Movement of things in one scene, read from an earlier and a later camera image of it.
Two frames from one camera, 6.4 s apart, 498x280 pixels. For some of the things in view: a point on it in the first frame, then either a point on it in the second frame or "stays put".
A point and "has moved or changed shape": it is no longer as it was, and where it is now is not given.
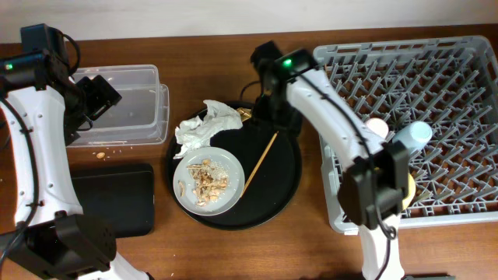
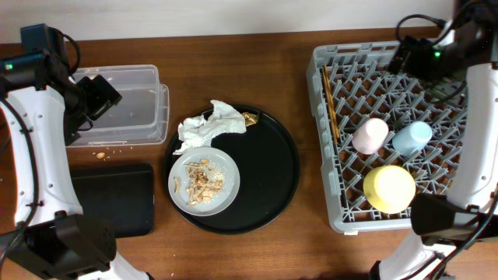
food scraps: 210,180 has moved or changed shape
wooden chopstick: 260,163 has moved or changed shape
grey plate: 208,181 stays put
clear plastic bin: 142,114 stays put
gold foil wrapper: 245,113 has moved or changed shape
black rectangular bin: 120,194 stays put
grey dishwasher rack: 450,84 stays put
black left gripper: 106,97 stays put
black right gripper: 292,124 -> 419,50
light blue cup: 414,136 stays put
